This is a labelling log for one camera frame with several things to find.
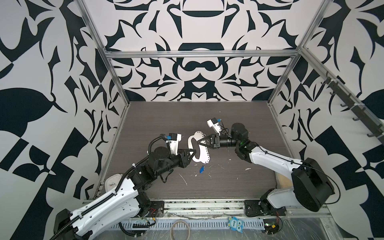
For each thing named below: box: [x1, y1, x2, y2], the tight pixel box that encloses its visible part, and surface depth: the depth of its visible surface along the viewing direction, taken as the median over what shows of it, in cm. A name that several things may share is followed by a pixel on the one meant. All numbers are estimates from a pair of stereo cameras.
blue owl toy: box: [227, 216, 244, 234], surface depth 71 cm
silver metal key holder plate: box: [188, 130, 210, 164], surface depth 71 cm
